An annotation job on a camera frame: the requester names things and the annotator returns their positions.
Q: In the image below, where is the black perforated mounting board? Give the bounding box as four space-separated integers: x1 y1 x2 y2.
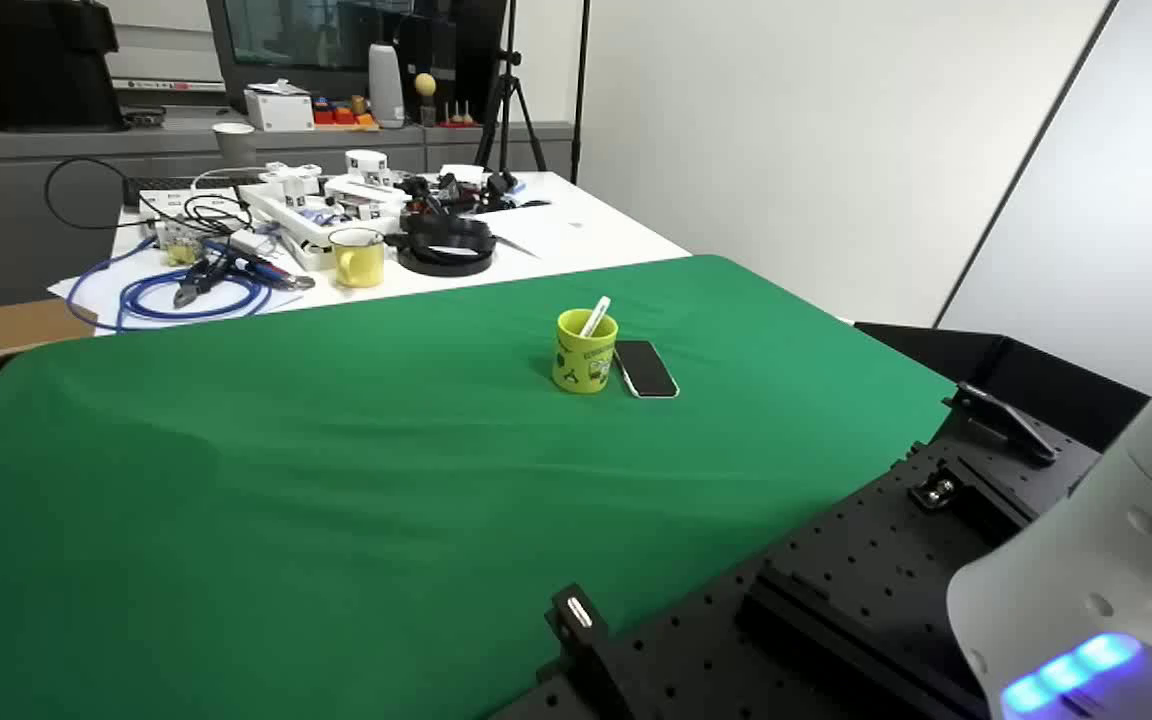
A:
494 320 1152 720

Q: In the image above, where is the black round tape holder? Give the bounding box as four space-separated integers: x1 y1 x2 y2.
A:
396 221 498 276

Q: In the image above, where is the black clamp on board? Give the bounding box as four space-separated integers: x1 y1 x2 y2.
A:
545 583 623 700

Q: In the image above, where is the small yellow cup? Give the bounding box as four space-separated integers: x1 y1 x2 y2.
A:
331 231 387 289

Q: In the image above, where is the black camera tripod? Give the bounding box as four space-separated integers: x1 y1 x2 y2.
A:
475 0 548 178

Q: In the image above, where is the blue cable coil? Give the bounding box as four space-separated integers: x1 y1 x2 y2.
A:
63 235 281 337

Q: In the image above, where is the yellow mug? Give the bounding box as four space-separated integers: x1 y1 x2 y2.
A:
554 310 622 396

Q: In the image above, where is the black smartphone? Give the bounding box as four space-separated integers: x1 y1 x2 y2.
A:
618 340 679 400

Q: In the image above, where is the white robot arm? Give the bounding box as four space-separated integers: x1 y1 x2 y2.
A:
947 400 1152 720

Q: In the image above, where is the green tablecloth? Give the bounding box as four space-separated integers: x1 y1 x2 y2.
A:
0 256 953 720

